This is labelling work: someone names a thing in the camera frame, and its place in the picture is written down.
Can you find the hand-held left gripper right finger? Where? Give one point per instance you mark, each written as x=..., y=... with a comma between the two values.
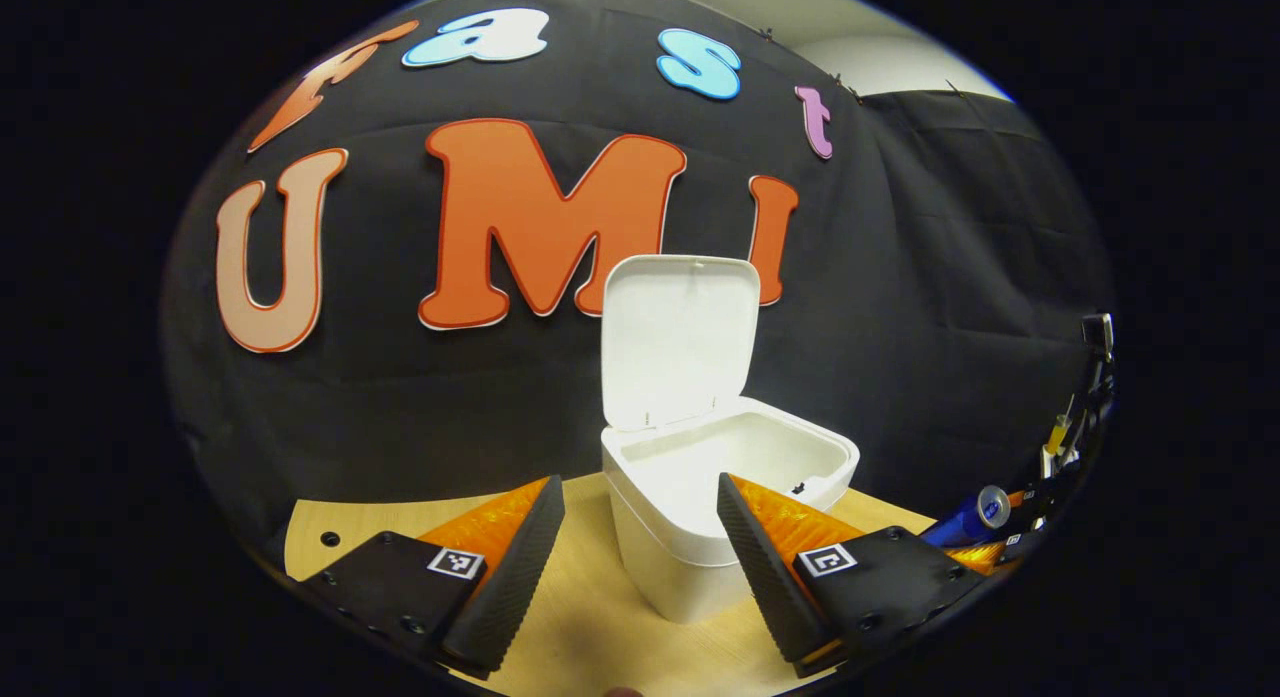
x=765, y=567

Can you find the blue pop can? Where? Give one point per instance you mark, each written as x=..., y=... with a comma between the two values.
x=965, y=519

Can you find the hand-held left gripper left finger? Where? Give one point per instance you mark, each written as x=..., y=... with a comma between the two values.
x=520, y=567

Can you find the white desktop garbage bin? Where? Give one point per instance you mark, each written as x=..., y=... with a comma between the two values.
x=700, y=497

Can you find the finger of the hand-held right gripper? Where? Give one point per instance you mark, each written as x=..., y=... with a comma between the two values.
x=1015, y=549
x=1035, y=495

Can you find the wooden desktop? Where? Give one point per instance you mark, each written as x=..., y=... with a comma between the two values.
x=590, y=617

